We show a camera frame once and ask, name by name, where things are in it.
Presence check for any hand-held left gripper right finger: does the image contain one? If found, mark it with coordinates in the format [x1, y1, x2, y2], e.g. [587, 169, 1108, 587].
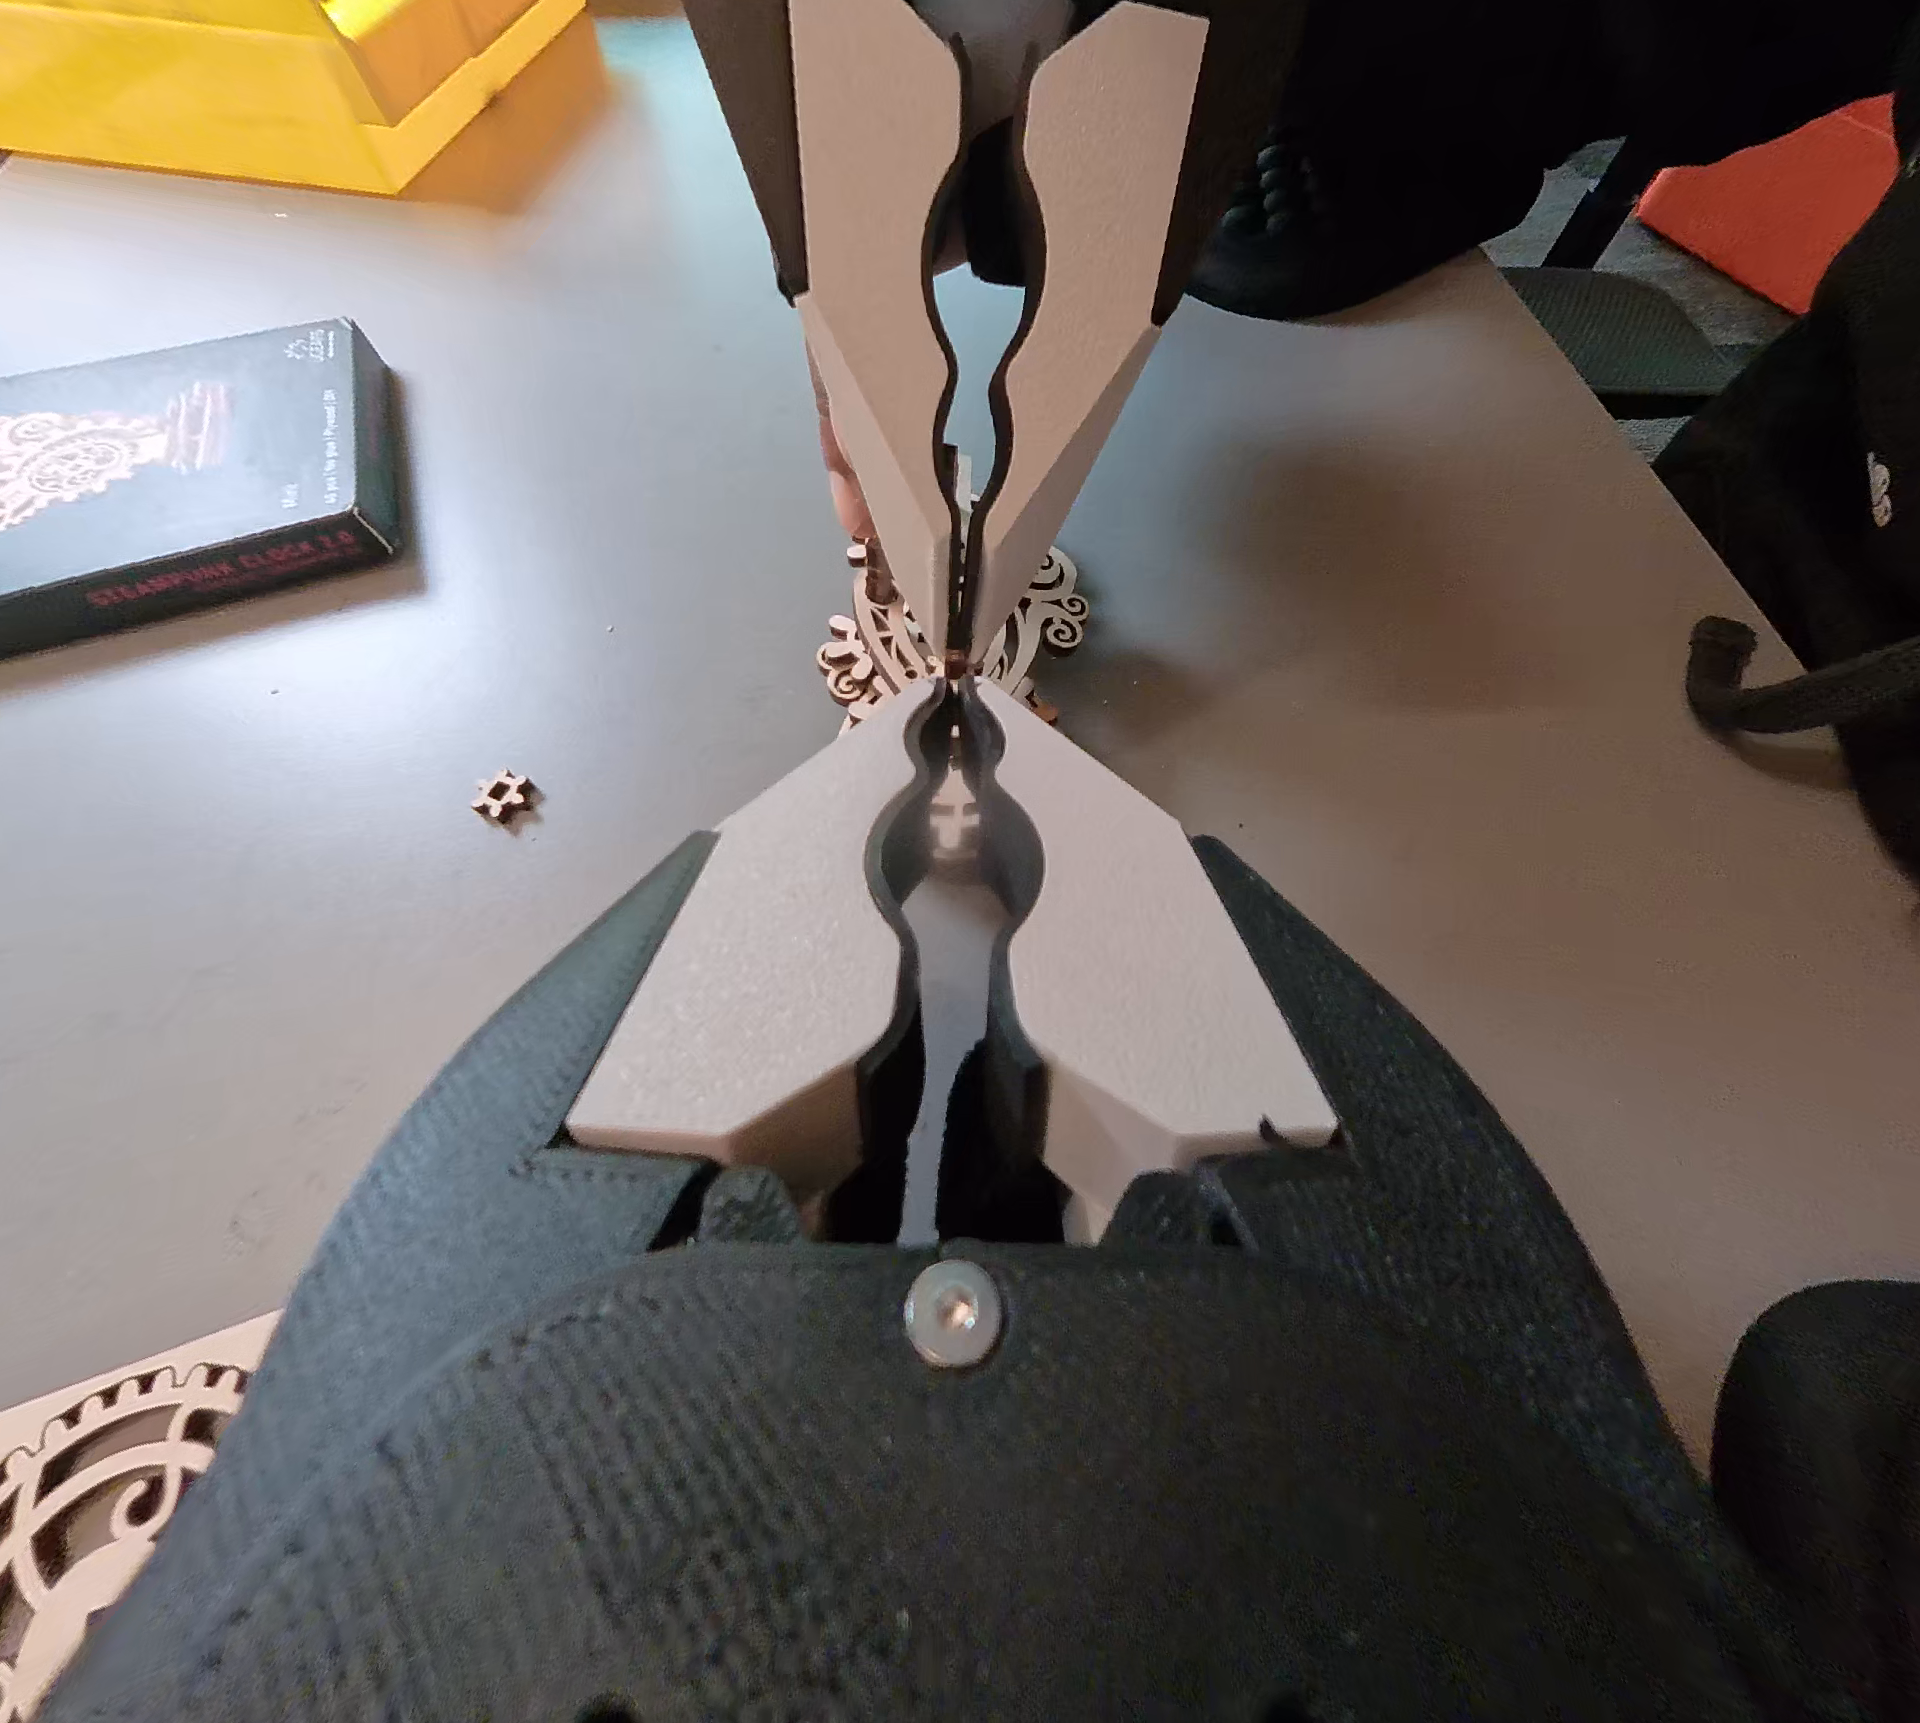
[965, 691, 1342, 1240]

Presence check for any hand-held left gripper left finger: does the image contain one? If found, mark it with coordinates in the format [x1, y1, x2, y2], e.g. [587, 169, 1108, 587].
[568, 691, 949, 1208]

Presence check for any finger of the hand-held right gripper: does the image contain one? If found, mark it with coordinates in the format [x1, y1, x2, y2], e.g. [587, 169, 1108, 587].
[961, 0, 1215, 670]
[785, 0, 972, 659]

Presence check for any ornate wooden puzzle model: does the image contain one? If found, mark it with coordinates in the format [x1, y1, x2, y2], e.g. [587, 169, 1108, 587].
[814, 530, 1095, 853]

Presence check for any grey desk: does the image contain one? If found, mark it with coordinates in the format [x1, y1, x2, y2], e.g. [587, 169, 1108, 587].
[0, 0, 1920, 1471]

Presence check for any orange board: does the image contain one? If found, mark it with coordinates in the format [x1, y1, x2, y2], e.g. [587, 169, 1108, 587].
[1634, 93, 1907, 311]

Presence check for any black puzzle box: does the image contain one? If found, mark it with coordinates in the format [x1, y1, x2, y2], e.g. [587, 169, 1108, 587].
[0, 318, 408, 659]

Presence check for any wooden gear puzzle sheet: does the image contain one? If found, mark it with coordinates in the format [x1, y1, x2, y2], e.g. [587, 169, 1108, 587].
[0, 1313, 288, 1723]

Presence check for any dark cloth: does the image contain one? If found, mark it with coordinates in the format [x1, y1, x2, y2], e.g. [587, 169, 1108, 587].
[1709, 1280, 1920, 1723]

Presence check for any black cord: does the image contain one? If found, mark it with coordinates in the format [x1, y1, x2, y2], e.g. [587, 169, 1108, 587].
[1688, 618, 1920, 736]

